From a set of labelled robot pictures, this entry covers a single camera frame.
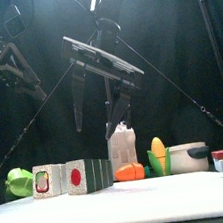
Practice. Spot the green toy bell pepper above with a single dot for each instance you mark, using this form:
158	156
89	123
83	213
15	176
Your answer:
20	184

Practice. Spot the orange toy carrot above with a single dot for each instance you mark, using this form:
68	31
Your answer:
129	172

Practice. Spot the white cutting board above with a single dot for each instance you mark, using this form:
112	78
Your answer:
131	205

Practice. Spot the white toy sushi roll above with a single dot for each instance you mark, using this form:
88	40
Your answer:
56	189

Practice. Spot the black metal frame post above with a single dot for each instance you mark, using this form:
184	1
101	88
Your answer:
212	34

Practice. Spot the green wrapped toy sushi roll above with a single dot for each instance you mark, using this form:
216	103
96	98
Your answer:
92	175

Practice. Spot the yellow toy corn cob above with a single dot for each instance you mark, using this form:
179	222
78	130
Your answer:
158	153

